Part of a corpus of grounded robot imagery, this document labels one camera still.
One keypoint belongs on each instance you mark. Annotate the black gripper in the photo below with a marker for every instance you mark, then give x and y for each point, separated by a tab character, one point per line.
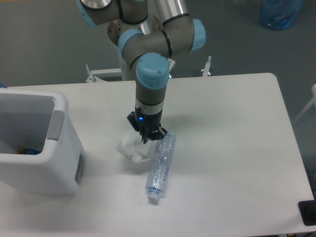
148	126

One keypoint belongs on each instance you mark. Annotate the white paper wrapper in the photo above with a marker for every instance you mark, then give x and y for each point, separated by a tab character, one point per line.
132	147

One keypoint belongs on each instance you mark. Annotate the crushed clear plastic bottle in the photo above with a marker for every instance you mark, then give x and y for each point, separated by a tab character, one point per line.
157	177

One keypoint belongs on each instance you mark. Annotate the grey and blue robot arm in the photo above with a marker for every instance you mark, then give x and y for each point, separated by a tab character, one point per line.
147	55

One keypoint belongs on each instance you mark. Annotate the white trash can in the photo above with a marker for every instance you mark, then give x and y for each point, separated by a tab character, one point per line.
30	117

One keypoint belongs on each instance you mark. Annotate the trash inside can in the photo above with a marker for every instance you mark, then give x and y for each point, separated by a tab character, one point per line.
30	150

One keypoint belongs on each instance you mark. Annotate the blue plastic bag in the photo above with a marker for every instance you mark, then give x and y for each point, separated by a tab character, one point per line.
279	14

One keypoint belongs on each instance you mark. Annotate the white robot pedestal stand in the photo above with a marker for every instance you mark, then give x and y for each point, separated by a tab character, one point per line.
115	29

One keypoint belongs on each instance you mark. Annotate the white furniture frame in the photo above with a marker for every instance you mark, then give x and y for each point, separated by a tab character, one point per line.
311	103

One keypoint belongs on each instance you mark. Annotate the black clamp mount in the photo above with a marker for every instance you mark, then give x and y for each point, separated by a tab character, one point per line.
308	212

